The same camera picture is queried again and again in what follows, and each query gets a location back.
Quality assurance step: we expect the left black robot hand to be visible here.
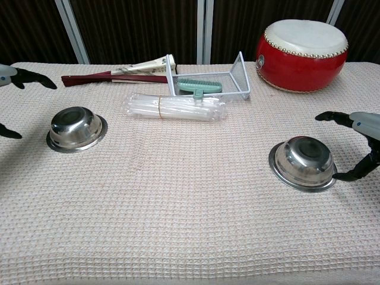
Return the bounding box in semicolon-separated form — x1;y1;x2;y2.
0;63;58;140

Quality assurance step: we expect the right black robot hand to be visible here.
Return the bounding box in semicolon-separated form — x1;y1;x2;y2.
315;111;380;182

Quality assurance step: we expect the stainless steel bowl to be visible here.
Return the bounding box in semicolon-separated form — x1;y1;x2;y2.
268;135;338;193
46;106;109;154

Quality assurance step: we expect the folding fan with red ribs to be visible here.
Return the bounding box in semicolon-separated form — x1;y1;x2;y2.
61;55;179;87

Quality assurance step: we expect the red drum with white skin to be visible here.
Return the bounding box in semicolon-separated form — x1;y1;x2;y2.
255;18;349;93

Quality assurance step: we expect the bundle of white plastic straws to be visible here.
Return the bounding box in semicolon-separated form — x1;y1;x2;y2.
121;92;229;122

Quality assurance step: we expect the green plastic brush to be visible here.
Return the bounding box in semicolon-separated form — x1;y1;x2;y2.
176;80;223;100

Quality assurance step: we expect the beige waffle tablecloth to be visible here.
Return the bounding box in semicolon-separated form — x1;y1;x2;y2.
0;61;380;285

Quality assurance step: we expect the grey partition frame post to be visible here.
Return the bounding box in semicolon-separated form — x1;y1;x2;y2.
195;0;214;65
325;0;345;25
54;0;91;65

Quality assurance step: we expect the white wire mesh tray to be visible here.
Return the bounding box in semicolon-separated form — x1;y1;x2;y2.
166;51;251;102

